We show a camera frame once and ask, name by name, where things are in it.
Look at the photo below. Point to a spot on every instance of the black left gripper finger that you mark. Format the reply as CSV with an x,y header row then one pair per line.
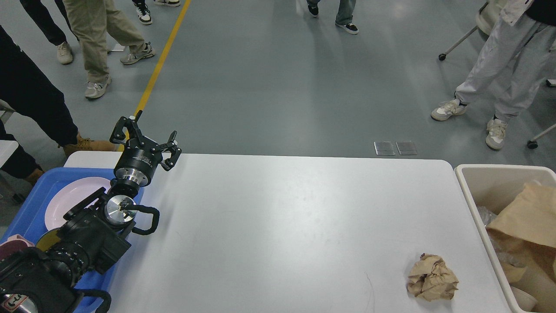
x,y
170,147
127,133

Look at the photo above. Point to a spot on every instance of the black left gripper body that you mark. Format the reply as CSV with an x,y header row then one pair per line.
x,y
137,165

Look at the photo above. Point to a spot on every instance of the pink plate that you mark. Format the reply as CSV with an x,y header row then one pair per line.
x,y
69,196

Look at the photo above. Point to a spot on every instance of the brown paper ball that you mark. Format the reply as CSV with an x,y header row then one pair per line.
x,y
430,279

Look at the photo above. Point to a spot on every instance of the aluminium foil tray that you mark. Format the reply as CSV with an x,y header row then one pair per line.
x,y
486,215

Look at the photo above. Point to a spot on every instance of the large brown paper bag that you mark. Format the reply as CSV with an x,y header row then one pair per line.
x,y
522,232

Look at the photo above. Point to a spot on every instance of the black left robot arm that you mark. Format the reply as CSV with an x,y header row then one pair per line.
x,y
94,236

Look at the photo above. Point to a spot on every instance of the person in black clothes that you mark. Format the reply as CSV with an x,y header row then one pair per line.
x,y
30,93

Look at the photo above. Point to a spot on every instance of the person in khaki trousers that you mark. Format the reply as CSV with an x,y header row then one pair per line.
x,y
91,21

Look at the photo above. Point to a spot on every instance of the blue mug yellow inside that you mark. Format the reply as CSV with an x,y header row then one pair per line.
x,y
48,240

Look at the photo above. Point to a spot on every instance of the white sneaker top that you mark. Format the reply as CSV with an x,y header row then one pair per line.
x,y
144,13

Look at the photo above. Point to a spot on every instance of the pink mug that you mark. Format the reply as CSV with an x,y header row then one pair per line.
x,y
13,244

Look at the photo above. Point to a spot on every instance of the person in dark trousers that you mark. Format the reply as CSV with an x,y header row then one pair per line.
x,y
41,17

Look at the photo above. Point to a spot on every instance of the metal floor plates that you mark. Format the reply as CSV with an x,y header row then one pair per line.
x,y
390,148

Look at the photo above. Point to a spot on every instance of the person in jeans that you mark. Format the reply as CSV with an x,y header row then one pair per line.
x,y
344,16

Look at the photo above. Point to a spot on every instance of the beige plastic bin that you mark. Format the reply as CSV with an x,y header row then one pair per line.
x,y
495,186

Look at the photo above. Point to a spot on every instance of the person in grey sweatpants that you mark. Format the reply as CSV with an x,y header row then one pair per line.
x,y
504,65

